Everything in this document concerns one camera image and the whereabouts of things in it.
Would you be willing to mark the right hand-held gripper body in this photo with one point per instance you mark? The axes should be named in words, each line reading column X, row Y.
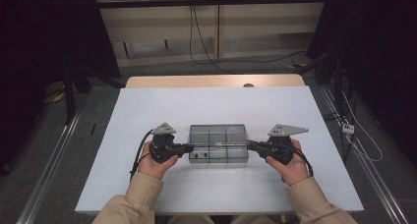
column 278, row 147

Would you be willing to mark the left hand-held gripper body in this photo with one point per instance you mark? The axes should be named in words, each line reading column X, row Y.
column 164, row 145

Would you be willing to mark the clear grey compartment box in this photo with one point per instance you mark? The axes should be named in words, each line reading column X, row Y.
column 218, row 137

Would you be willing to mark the person's left hand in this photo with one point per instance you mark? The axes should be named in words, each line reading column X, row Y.
column 152, row 166

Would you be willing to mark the person's right hand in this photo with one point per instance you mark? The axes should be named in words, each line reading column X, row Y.
column 295, row 170

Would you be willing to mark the white power strip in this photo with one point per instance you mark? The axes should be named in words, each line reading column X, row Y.
column 347, row 129

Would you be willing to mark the small black floor item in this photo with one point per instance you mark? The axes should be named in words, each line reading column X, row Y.
column 93, row 129

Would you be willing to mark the black metal stand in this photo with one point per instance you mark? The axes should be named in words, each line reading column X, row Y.
column 337, row 83

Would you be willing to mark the black tripod stand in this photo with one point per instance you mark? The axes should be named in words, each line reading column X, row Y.
column 69, row 96

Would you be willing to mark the light wooden cabinet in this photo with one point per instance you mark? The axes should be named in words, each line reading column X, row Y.
column 262, row 21

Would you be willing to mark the black curtain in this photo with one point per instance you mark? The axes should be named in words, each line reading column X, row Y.
column 383, row 53
column 39, row 47

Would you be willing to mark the black horizontal bar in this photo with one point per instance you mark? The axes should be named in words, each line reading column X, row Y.
column 209, row 1

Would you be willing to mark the metal floor rail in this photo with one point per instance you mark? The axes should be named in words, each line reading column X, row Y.
column 49, row 171
column 373, row 178

